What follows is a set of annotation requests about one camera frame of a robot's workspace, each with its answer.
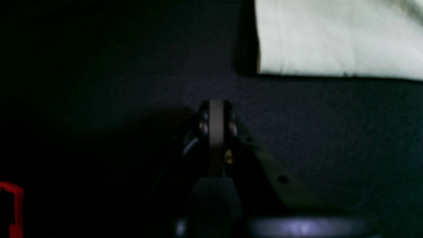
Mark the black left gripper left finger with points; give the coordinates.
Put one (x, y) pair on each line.
(187, 161)

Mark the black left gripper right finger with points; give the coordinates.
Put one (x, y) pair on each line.
(264, 185)

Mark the light green T-shirt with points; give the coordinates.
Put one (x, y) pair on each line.
(340, 38)

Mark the black table cloth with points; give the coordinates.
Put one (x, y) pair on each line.
(92, 91)

